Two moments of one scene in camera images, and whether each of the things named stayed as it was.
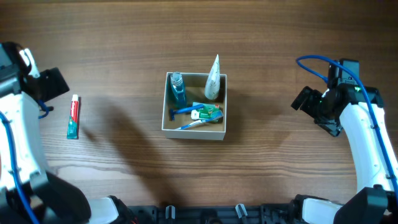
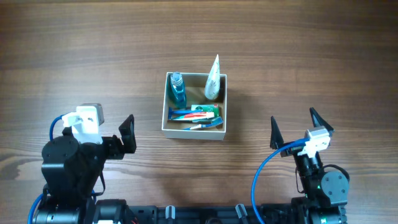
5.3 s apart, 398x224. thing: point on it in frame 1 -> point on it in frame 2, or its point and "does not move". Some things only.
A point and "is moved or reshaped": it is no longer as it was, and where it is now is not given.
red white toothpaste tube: [73, 131] is moved or reshaped
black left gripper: [55, 83] -> [117, 145]
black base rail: [273, 213] does not move
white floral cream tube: [213, 81] does not move
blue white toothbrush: [214, 116] is moved or reshaped
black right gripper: [306, 101] -> [295, 150]
